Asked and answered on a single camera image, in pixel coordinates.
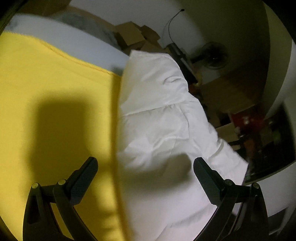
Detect black hanging wall cable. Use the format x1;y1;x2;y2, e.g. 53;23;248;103
162;9;186;47

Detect yellow bed sheet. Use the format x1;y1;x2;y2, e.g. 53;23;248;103
1;31;130;240

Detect black electric fan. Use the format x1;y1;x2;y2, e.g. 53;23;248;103
191;42;230;70

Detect white mattress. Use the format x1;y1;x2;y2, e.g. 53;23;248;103
5;14;128;76

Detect white puffy down jacket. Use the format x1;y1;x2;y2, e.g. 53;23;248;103
117;51;247;240

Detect brown cardboard boxes pile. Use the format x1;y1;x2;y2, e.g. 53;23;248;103
115;22;166;55

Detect wooden open shelf box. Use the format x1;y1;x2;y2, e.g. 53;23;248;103
215;123;241;151

